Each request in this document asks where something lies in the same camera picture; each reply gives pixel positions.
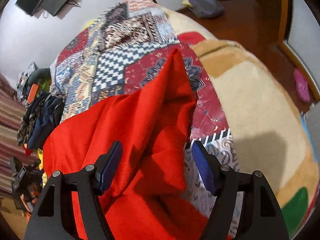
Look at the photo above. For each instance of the green patterned storage box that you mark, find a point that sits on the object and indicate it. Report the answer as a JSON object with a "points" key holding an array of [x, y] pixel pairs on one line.
{"points": [[44, 85]]}

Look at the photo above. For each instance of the navy folded garment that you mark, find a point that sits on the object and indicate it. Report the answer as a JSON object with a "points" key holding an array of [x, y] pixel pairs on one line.
{"points": [[48, 120]]}

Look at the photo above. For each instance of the red zip jacket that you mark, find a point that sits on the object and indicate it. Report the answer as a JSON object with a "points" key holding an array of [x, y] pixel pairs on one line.
{"points": [[153, 124]]}

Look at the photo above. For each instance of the patchwork patterned bedspread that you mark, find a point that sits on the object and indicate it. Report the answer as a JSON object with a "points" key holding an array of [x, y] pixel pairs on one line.
{"points": [[123, 50]]}

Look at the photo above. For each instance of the pink slipper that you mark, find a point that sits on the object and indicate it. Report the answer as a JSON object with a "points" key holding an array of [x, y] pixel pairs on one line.
{"points": [[301, 86]]}

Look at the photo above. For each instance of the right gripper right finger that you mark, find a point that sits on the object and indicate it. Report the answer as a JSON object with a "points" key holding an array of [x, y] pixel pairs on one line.
{"points": [[260, 216]]}

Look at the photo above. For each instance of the grey backpack on floor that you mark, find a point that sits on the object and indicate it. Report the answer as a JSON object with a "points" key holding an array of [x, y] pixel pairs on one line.
{"points": [[206, 8]]}

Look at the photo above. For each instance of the clutter pile of papers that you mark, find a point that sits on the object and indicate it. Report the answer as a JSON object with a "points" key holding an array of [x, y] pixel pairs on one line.
{"points": [[23, 87]]}

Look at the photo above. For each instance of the white wardrobe sliding door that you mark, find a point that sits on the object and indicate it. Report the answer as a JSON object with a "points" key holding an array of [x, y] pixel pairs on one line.
{"points": [[304, 38]]}

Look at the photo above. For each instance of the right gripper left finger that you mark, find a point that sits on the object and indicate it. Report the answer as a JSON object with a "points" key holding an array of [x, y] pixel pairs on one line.
{"points": [[53, 215]]}

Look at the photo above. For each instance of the yellow printed cloth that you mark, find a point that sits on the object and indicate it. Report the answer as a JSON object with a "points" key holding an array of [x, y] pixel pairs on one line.
{"points": [[44, 175]]}

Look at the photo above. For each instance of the orange box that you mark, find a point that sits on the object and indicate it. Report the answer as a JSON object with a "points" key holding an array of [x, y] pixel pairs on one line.
{"points": [[32, 93]]}

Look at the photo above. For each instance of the striped red curtain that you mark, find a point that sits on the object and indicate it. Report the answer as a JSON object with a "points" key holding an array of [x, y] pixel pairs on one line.
{"points": [[11, 112]]}

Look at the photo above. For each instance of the patterned folded garment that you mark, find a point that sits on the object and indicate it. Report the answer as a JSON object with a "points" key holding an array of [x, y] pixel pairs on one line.
{"points": [[28, 120]]}

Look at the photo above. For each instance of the grey folded cloth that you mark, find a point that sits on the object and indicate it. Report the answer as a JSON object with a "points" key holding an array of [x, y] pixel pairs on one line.
{"points": [[38, 75]]}

